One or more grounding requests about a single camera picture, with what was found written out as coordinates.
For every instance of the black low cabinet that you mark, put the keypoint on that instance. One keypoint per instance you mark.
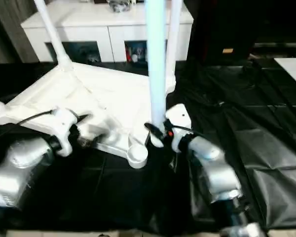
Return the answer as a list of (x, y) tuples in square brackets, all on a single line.
[(236, 24)]

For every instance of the white flat board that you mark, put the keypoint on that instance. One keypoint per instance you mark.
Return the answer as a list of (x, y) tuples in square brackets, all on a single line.
[(292, 71)]

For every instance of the white plastic table top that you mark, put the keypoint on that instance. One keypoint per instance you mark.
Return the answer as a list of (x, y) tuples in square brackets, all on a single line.
[(88, 93)]

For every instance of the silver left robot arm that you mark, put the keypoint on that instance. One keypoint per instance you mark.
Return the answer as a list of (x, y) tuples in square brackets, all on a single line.
[(22, 163)]

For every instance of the small yellow label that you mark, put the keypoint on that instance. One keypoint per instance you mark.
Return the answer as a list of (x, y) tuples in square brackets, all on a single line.
[(227, 51)]

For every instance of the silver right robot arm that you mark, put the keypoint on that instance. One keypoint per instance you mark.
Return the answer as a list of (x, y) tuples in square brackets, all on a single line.
[(217, 170)]

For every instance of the bag of black items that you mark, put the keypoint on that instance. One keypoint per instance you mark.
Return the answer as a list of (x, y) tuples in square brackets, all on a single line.
[(119, 5)]

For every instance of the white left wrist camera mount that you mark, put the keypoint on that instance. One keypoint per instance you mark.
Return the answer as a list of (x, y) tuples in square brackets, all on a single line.
[(64, 123)]

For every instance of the red and white container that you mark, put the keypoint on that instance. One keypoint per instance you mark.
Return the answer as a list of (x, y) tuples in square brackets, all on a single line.
[(133, 57)]

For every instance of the black plastic mat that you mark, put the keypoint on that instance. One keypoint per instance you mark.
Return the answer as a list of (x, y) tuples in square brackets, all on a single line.
[(236, 123)]

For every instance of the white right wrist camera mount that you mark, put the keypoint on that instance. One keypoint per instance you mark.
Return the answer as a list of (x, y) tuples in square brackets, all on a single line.
[(180, 118)]

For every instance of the dark grey curtain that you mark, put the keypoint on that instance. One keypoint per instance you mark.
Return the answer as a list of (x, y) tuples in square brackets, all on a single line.
[(7, 29)]

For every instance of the white sideboard cabinet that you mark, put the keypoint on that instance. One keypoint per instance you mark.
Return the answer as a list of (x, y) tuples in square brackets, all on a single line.
[(88, 19)]

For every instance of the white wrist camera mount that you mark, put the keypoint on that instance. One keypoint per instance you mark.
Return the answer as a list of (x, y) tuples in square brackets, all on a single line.
[(64, 123), (180, 118)]

